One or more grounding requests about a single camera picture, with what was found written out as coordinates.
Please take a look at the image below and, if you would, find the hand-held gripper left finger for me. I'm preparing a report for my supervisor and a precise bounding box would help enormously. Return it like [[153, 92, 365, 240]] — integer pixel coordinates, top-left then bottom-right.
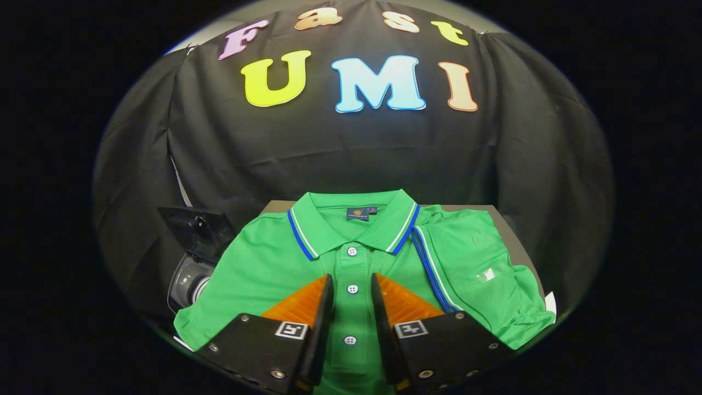
[[195, 273, 334, 395]]

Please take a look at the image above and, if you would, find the beige cabinet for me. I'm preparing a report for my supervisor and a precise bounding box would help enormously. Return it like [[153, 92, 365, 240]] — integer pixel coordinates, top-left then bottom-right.
[[260, 200, 547, 301]]

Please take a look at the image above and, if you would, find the green polo shirt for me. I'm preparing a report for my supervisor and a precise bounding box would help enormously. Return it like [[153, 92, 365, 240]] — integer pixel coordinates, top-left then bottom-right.
[[173, 189, 557, 395]]

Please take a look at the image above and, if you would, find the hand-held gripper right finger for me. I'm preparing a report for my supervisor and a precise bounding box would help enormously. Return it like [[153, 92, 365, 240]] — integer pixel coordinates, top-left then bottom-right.
[[371, 273, 516, 393]]

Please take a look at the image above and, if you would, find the black backdrop cloth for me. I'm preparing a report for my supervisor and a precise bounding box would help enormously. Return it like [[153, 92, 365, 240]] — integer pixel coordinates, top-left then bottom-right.
[[92, 0, 615, 330]]

